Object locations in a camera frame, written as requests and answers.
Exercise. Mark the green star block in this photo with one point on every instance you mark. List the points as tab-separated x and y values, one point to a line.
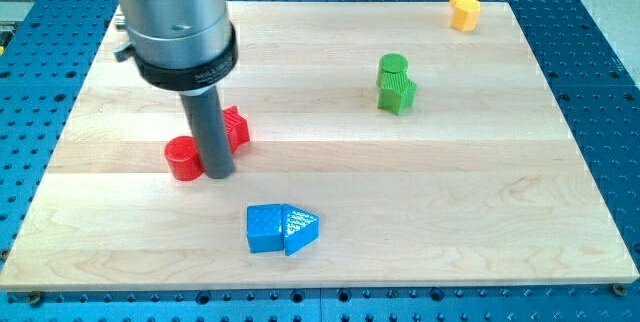
396	92

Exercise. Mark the wooden board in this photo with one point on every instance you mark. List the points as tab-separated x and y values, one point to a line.
480	182

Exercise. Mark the blue triangle block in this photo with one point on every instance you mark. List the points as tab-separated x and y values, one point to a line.
300	228

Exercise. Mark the red star block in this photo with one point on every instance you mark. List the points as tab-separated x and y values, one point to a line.
236	127

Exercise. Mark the green cylinder block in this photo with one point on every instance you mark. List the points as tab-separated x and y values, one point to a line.
391	63

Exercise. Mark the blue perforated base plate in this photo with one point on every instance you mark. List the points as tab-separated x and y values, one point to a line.
49	57

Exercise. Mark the yellow hexagon block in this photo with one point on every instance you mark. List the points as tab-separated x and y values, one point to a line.
465	15

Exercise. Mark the red cylinder block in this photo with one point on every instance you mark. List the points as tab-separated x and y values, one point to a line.
183	159

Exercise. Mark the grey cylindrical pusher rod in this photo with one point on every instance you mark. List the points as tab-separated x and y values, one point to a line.
205	118

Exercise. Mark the blue cube block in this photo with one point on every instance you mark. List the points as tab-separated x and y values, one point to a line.
264	228

